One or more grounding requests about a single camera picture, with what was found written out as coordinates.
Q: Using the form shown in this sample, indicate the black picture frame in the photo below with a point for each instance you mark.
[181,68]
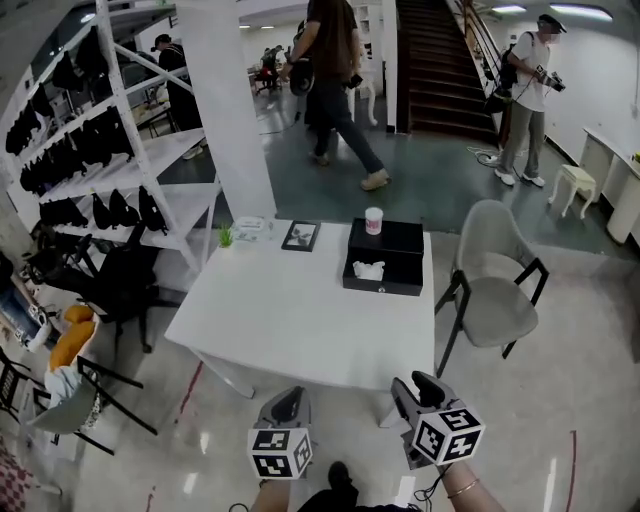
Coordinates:
[301,235]

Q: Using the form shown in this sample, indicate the person's right forearm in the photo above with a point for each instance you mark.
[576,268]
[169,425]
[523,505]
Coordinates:
[472,492]

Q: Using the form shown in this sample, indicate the white jar with pink label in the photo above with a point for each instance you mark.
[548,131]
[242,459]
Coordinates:
[374,221]

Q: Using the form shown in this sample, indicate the small green potted plant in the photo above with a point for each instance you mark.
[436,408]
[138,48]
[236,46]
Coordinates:
[225,235]

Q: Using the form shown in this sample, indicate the brown wooden staircase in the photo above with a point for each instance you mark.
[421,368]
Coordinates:
[440,70]

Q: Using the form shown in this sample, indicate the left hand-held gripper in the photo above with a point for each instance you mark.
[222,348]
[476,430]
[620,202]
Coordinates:
[280,450]

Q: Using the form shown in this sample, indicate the white stool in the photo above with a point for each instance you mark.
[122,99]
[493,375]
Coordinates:
[575,182]

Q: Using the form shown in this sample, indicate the orange cushion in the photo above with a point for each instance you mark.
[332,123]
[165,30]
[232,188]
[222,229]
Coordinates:
[72,335]

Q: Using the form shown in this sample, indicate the white dressing table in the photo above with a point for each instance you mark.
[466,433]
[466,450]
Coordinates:
[367,95]

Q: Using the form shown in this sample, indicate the person's left forearm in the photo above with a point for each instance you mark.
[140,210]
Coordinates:
[272,497]

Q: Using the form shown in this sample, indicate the black office chair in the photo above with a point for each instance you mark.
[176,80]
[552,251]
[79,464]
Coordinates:
[125,290]

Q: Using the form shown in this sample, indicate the black drawer box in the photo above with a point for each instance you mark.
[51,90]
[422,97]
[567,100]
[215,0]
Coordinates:
[387,240]

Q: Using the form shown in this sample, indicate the grey chair with black legs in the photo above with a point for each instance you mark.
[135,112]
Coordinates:
[75,415]
[492,295]

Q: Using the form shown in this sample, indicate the white metal shelf rack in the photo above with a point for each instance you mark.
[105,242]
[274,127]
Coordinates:
[165,165]

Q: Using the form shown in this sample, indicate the row of black bags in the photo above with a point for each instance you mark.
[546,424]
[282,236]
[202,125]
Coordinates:
[85,150]

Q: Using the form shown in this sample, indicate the person's black shoe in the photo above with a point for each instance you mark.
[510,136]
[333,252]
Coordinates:
[340,477]

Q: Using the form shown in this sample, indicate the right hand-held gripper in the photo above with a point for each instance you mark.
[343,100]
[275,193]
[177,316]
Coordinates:
[445,435]

